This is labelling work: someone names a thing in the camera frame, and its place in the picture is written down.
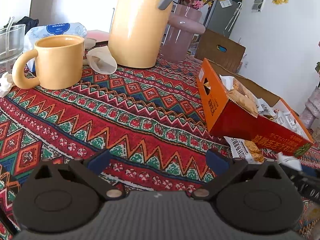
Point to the pile of small white packets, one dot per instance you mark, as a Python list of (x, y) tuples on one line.
[(282, 117)]

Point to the textured pink vase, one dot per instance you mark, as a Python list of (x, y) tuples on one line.
[(312, 107)]

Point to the white straw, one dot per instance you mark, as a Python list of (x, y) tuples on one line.
[(8, 37)]

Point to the white cracker packet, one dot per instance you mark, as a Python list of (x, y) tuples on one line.
[(240, 100), (226, 81), (247, 147)]

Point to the blue white tissue pack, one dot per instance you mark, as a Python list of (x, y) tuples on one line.
[(62, 28)]

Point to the crumpled white tissue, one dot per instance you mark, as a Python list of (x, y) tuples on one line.
[(5, 85)]

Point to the yellow mug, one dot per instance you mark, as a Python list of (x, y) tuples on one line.
[(60, 65)]

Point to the grey refrigerator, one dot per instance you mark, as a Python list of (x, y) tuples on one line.
[(220, 20)]

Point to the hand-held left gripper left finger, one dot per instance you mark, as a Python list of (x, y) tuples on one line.
[(100, 161)]

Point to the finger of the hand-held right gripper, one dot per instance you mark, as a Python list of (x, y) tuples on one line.
[(291, 172)]

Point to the orange cardboard box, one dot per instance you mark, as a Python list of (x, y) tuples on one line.
[(250, 127)]

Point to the flat white snack packet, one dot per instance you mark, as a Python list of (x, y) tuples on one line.
[(287, 161)]

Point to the paper note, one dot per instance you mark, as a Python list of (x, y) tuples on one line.
[(225, 4)]

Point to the pale pink pack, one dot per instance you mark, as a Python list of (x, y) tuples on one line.
[(98, 35)]

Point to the clear glass cup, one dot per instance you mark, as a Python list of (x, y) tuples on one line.
[(15, 45)]

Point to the yellow thermos jug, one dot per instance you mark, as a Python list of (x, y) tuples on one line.
[(137, 30)]

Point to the black bag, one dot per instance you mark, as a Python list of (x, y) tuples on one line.
[(28, 22)]

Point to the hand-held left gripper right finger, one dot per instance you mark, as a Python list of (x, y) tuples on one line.
[(217, 161)]

